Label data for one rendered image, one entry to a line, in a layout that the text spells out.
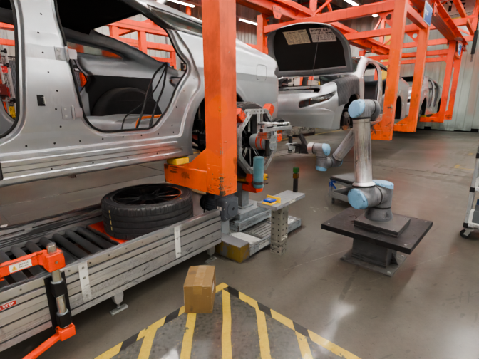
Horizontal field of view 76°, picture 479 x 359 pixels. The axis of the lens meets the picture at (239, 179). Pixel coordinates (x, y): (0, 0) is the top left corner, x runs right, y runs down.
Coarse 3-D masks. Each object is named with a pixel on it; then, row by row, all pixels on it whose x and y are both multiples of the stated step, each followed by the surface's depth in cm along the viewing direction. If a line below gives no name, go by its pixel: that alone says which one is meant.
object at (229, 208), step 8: (200, 200) 267; (208, 200) 263; (216, 200) 251; (224, 200) 247; (232, 200) 252; (208, 208) 264; (216, 208) 253; (224, 208) 247; (232, 208) 252; (224, 216) 249; (232, 216) 253; (224, 224) 255; (224, 232) 257
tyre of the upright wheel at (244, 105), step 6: (240, 102) 260; (246, 102) 256; (252, 102) 261; (246, 108) 254; (252, 108) 261; (258, 108) 267; (264, 120) 277; (240, 168) 261; (240, 174) 262; (246, 174) 268
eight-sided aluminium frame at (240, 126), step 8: (248, 112) 246; (256, 112) 252; (264, 112) 261; (248, 120) 246; (240, 128) 240; (240, 136) 242; (240, 144) 243; (240, 152) 245; (272, 152) 280; (240, 160) 246; (264, 160) 279; (248, 168) 256; (264, 168) 274
